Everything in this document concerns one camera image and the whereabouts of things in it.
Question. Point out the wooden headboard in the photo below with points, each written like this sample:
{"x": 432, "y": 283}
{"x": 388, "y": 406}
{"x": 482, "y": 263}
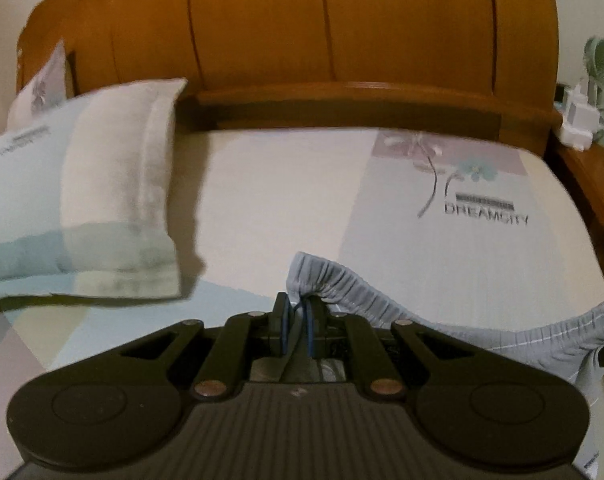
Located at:
{"x": 483, "y": 68}

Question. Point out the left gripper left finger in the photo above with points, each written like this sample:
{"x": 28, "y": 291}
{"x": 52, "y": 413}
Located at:
{"x": 230, "y": 350}

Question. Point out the small floral back pillow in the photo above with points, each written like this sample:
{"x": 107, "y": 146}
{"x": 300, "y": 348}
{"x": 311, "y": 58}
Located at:
{"x": 52, "y": 86}

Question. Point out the wooden bedside table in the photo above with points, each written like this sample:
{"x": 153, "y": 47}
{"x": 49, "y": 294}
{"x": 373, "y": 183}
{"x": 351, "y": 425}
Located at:
{"x": 587, "y": 168}

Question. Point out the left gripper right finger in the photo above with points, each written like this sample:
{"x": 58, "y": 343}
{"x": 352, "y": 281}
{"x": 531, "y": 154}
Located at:
{"x": 349, "y": 338}

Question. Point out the checked pastel pillow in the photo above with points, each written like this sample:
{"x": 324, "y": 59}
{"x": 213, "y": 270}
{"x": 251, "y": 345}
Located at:
{"x": 83, "y": 197}

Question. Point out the checked patchwork bed sheet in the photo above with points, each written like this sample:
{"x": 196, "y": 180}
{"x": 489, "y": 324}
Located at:
{"x": 459, "y": 231}

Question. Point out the white charger block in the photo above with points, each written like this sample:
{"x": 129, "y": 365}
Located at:
{"x": 580, "y": 119}

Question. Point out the green desk fan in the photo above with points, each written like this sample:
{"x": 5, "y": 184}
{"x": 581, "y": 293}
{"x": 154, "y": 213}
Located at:
{"x": 593, "y": 58}

